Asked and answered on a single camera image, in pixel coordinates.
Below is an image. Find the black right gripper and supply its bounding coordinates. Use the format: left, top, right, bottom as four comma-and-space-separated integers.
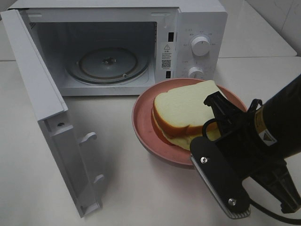
204, 92, 301, 213

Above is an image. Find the white bread sandwich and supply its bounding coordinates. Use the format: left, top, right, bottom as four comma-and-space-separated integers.
152, 80, 221, 151

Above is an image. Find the pink round plate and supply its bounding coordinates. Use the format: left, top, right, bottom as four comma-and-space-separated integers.
132, 78, 246, 168

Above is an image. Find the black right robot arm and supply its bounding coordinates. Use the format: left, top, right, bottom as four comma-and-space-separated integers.
204, 77, 301, 213

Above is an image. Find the lower white timer knob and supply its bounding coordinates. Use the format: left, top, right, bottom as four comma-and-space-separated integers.
188, 66, 205, 79

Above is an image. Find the upper white power knob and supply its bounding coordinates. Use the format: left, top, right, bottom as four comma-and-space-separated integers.
190, 35, 211, 57

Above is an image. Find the white warning label sticker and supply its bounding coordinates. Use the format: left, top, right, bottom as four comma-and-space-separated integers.
159, 42, 174, 70

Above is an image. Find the glass microwave turntable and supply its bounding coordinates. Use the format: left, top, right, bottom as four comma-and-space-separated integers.
65, 47, 151, 85

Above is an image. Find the white microwave oven body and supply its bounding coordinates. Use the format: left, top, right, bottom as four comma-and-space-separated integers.
6, 0, 228, 96

